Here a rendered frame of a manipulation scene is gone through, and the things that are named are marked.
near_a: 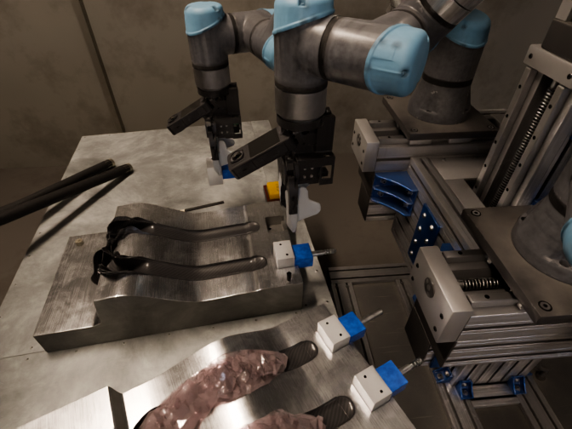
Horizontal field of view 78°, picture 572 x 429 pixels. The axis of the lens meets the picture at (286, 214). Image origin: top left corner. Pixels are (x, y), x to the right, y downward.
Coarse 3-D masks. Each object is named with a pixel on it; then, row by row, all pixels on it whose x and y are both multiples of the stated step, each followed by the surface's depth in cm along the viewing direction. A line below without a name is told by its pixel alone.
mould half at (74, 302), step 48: (96, 240) 82; (144, 240) 72; (240, 240) 78; (96, 288) 72; (144, 288) 64; (192, 288) 68; (240, 288) 68; (288, 288) 69; (48, 336) 64; (96, 336) 67
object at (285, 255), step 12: (288, 240) 74; (276, 252) 71; (288, 252) 71; (300, 252) 73; (312, 252) 74; (324, 252) 74; (276, 264) 73; (288, 264) 71; (300, 264) 73; (312, 264) 74
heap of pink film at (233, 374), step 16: (240, 352) 57; (256, 352) 58; (272, 352) 60; (208, 368) 54; (224, 368) 52; (240, 368) 54; (256, 368) 55; (272, 368) 57; (192, 384) 52; (208, 384) 52; (224, 384) 52; (240, 384) 53; (256, 384) 54; (176, 400) 51; (192, 400) 51; (208, 400) 51; (224, 400) 52; (160, 416) 51; (176, 416) 50; (192, 416) 50; (272, 416) 49; (288, 416) 50; (304, 416) 52; (320, 416) 53
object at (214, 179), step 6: (210, 162) 89; (210, 168) 87; (222, 168) 89; (210, 174) 88; (216, 174) 89; (222, 174) 89; (228, 174) 90; (210, 180) 89; (216, 180) 90; (222, 180) 90
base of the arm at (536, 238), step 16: (544, 208) 52; (560, 208) 49; (528, 224) 54; (544, 224) 51; (560, 224) 49; (512, 240) 56; (528, 240) 53; (544, 240) 51; (560, 240) 49; (528, 256) 53; (544, 256) 51; (560, 256) 50; (544, 272) 51; (560, 272) 50
